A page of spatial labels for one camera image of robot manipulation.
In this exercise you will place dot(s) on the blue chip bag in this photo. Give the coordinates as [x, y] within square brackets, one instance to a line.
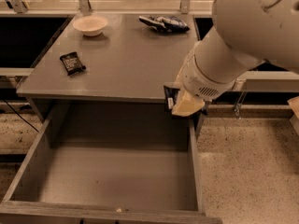
[165, 24]

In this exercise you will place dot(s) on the white bowl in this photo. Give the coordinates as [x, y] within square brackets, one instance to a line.
[90, 25]

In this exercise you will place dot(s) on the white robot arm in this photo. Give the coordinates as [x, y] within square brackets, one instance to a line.
[245, 34]

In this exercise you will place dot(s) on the black snack bar wrapper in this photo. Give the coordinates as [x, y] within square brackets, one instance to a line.
[72, 63]

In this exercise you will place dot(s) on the grey cabinet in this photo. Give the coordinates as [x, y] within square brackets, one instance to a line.
[126, 67]

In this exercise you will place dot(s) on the open grey top drawer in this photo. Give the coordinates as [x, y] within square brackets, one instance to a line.
[109, 163]

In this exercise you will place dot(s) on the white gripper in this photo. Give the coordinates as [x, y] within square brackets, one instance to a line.
[199, 78]

